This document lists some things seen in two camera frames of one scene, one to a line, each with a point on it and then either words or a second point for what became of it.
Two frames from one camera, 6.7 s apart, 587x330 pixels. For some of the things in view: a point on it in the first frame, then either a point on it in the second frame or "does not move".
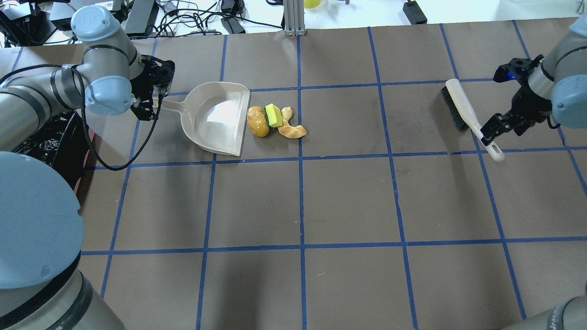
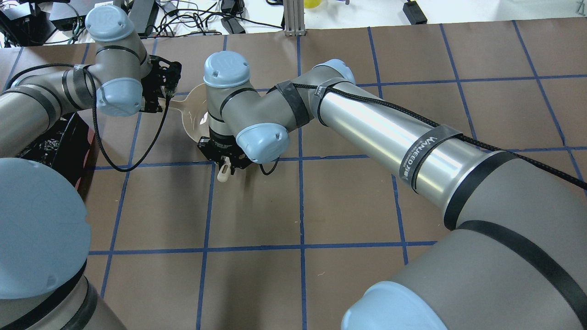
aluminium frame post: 294,18 does not move
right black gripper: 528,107 → 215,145
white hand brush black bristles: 463,116 → 224,173
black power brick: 414,13 does not move
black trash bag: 61,141 does not move
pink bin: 83,186 does not move
